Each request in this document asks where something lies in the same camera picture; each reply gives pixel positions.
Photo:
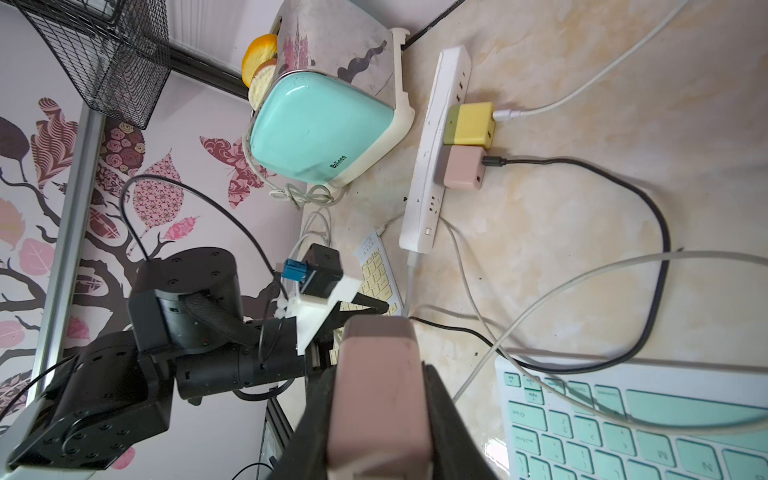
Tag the white power strip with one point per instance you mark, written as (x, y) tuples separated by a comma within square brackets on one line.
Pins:
[(424, 200)]

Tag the mint green toaster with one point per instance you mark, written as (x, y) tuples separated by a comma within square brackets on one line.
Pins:
[(336, 104)]

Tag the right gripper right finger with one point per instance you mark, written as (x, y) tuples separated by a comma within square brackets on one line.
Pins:
[(455, 455)]

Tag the yellow charger adapter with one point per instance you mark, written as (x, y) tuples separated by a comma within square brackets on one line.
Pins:
[(470, 124)]

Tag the black wire basket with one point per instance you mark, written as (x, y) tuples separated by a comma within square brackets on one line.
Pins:
[(116, 53)]

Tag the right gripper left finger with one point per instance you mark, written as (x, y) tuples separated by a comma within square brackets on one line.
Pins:
[(305, 456)]

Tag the yellow wireless keyboard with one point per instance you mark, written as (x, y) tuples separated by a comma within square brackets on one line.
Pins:
[(378, 278)]

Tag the yellow bread slice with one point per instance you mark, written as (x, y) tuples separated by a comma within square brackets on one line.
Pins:
[(261, 50)]

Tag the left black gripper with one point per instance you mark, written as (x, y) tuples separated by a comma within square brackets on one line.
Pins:
[(336, 336)]

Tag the green wireless keyboard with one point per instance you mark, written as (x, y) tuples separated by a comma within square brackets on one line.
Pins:
[(643, 420)]

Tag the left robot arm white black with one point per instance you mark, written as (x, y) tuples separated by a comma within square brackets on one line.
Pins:
[(189, 339)]

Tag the pink charger adapter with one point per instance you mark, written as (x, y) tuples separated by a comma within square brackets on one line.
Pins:
[(464, 168), (379, 426)]

